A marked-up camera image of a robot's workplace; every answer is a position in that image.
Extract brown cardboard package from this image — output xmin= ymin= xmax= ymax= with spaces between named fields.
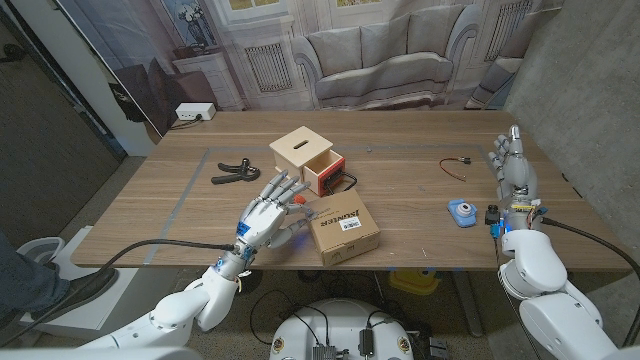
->
xmin=305 ymin=188 xmax=381 ymax=268

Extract printed living room backdrop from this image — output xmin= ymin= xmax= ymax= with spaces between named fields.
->
xmin=54 ymin=0 xmax=566 ymax=137

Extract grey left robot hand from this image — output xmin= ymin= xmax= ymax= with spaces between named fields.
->
xmin=234 ymin=169 xmax=319 ymax=259

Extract grey box on floor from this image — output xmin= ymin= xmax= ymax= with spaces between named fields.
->
xmin=428 ymin=337 xmax=450 ymax=360

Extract person in jeans dark shoe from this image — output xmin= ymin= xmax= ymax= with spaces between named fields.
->
xmin=0 ymin=229 xmax=121 ymax=331

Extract red wire black connector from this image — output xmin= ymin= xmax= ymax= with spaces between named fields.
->
xmin=438 ymin=156 xmax=473 ymax=183

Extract blue toy camera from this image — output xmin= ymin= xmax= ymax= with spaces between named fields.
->
xmin=447 ymin=198 xmax=479 ymax=229

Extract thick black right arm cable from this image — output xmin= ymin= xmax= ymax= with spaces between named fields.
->
xmin=542 ymin=216 xmax=640 ymax=347

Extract black pliers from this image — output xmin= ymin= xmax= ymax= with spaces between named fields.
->
xmin=210 ymin=157 xmax=261 ymax=186

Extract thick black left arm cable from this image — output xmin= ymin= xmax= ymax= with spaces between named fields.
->
xmin=0 ymin=238 xmax=236 ymax=347

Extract black floor cable loop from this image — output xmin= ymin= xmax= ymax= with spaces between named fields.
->
xmin=248 ymin=288 xmax=331 ymax=347

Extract white robot torso edge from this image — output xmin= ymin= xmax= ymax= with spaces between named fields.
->
xmin=0 ymin=346 xmax=204 ymax=360

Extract black module on base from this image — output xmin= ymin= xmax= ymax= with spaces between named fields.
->
xmin=358 ymin=327 xmax=375 ymax=357

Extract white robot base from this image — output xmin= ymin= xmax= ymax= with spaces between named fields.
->
xmin=269 ymin=298 xmax=415 ymax=360

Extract white power strip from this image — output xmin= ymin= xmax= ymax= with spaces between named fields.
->
xmin=174 ymin=102 xmax=217 ymax=122

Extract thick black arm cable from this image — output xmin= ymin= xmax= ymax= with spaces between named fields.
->
xmin=542 ymin=216 xmax=640 ymax=347
xmin=0 ymin=238 xmax=236 ymax=347

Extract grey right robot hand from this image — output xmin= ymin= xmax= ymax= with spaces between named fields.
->
xmin=487 ymin=124 xmax=540 ymax=204

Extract wooden box with slot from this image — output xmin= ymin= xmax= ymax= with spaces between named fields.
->
xmin=269 ymin=125 xmax=335 ymax=191

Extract yellow object under table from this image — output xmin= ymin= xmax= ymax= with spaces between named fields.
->
xmin=388 ymin=269 xmax=441 ymax=296

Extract black power strip cable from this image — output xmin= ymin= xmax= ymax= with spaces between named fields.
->
xmin=168 ymin=115 xmax=204 ymax=131

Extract wooden drawer red front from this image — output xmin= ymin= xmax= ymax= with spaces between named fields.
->
xmin=303 ymin=149 xmax=359 ymax=197

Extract grey table leg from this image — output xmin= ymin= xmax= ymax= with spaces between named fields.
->
xmin=452 ymin=270 xmax=485 ymax=339

